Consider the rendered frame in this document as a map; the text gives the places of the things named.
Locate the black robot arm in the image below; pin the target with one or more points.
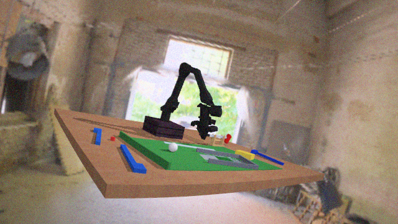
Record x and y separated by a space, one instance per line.
172 102

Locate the green flat mat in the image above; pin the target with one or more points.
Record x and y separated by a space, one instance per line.
186 158

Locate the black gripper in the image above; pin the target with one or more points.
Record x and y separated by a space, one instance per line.
203 126

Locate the white golf ball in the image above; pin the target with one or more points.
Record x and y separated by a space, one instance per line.
172 147

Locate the yellow rectangular block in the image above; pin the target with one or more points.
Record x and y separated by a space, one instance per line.
247 155

